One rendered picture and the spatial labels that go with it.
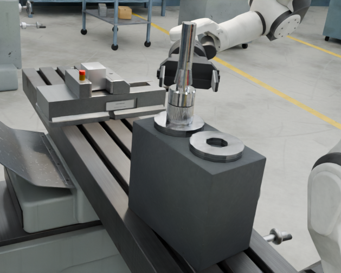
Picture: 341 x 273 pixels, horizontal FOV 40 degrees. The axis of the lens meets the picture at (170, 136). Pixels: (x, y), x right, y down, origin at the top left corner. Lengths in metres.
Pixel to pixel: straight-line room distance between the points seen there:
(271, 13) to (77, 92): 0.54
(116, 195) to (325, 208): 0.43
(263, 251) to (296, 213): 1.92
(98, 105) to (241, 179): 0.63
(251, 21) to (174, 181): 0.57
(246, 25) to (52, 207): 0.65
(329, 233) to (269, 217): 1.68
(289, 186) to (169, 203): 2.27
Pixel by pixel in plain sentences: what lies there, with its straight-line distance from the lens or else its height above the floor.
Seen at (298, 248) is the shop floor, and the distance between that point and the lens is 2.52.
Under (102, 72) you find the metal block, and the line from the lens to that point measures 1.29.
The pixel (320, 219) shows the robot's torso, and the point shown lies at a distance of 1.03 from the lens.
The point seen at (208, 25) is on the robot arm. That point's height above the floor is 1.24.
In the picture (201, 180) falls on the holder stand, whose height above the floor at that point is 1.11.
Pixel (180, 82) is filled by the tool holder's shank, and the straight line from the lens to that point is 0.79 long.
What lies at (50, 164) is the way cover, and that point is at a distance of 1.21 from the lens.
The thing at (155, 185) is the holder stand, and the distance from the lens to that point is 0.83.
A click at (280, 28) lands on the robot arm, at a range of 1.21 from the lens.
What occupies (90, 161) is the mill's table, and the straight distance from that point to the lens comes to 1.09.
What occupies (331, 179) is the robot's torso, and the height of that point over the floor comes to 1.03.
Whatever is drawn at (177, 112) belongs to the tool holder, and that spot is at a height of 1.16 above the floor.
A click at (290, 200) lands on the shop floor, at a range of 2.89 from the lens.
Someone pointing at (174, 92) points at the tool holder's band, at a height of 1.20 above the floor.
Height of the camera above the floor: 1.47
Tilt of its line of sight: 25 degrees down
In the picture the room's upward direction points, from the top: 6 degrees clockwise
